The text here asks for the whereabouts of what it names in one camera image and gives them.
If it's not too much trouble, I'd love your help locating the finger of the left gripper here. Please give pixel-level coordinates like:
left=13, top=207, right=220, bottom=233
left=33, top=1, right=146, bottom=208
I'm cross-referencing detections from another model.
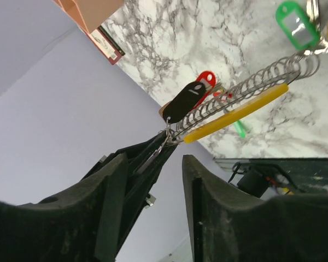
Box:
left=83, top=132, right=166, bottom=179
left=117, top=142, right=177, bottom=251

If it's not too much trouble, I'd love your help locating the green tag key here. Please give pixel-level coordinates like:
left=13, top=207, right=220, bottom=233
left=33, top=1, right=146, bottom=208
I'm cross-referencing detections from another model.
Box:
left=275, top=1, right=320, bottom=50
left=233, top=120, right=247, bottom=138

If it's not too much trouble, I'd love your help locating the metal coil keyring yellow handle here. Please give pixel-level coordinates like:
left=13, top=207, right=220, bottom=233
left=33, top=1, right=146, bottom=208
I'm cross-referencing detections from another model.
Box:
left=165, top=52, right=320, bottom=144

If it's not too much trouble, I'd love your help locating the red tag key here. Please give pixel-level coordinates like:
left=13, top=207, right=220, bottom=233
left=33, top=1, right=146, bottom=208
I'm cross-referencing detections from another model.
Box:
left=193, top=70, right=227, bottom=109

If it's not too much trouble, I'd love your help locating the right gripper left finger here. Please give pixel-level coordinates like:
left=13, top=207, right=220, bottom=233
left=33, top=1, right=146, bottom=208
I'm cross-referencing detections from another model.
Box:
left=0, top=154, right=128, bottom=261

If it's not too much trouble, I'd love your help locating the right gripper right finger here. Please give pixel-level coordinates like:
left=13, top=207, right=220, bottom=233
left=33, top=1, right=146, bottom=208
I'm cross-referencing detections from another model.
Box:
left=182, top=155, right=328, bottom=261

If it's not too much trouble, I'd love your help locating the black tag key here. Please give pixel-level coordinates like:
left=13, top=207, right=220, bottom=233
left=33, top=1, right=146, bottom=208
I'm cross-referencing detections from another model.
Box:
left=162, top=81, right=206, bottom=124

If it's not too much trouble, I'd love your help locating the peach plastic desk organizer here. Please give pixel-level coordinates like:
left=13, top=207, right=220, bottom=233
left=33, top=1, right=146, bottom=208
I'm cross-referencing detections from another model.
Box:
left=53, top=0, right=125, bottom=34

